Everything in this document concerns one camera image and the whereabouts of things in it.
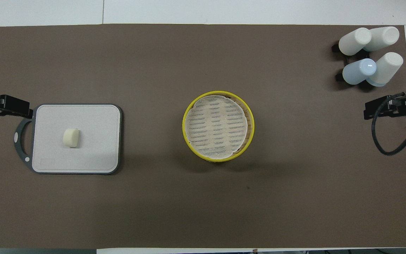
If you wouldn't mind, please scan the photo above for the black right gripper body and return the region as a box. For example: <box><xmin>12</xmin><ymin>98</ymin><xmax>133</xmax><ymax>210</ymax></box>
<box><xmin>363</xmin><ymin>93</ymin><xmax>406</xmax><ymax>121</ymax></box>

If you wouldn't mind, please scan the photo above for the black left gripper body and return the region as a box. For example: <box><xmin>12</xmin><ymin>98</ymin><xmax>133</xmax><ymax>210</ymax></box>
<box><xmin>0</xmin><ymin>87</ymin><xmax>34</xmax><ymax>120</ymax></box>

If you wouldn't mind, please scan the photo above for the pale steamed bun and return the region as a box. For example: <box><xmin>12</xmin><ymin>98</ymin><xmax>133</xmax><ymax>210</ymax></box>
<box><xmin>63</xmin><ymin>128</ymin><xmax>80</xmax><ymax>149</ymax></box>

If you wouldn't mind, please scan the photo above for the yellow bamboo steamer base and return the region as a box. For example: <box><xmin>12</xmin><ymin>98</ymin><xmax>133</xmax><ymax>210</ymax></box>
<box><xmin>182</xmin><ymin>91</ymin><xmax>255</xmax><ymax>163</ymax></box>

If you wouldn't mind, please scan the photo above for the yellow rimmed bamboo steamer basket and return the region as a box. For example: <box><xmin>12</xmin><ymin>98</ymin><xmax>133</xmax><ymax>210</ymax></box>
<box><xmin>183</xmin><ymin>92</ymin><xmax>255</xmax><ymax>163</ymax></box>

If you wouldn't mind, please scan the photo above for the white cup with blue rim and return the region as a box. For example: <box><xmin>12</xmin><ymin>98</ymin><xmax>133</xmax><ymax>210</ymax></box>
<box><xmin>366</xmin><ymin>52</ymin><xmax>404</xmax><ymax>87</ymax></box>

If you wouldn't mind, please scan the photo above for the light blue plastic cup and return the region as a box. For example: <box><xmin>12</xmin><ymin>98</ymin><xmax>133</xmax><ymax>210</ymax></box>
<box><xmin>342</xmin><ymin>58</ymin><xmax>377</xmax><ymax>85</ymax></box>

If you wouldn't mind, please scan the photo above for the white plastic cup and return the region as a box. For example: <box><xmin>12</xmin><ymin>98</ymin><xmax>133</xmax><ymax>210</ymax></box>
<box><xmin>338</xmin><ymin>28</ymin><xmax>372</xmax><ymax>56</ymax></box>
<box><xmin>363</xmin><ymin>26</ymin><xmax>400</xmax><ymax>52</ymax></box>

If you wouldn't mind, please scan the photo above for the black cup rack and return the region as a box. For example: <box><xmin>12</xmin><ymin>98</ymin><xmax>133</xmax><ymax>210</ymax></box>
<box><xmin>332</xmin><ymin>42</ymin><xmax>372</xmax><ymax>82</ymax></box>

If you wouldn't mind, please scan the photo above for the grey and white cutting board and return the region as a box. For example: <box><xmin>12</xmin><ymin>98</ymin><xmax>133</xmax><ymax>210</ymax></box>
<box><xmin>14</xmin><ymin>103</ymin><xmax>123</xmax><ymax>175</ymax></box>

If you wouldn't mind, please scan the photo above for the brown table mat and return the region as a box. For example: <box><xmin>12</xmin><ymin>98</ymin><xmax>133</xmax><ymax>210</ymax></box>
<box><xmin>0</xmin><ymin>24</ymin><xmax>406</xmax><ymax>249</ymax></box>

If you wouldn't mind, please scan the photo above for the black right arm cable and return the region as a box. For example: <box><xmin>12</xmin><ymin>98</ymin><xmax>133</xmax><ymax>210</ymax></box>
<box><xmin>371</xmin><ymin>92</ymin><xmax>406</xmax><ymax>156</ymax></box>

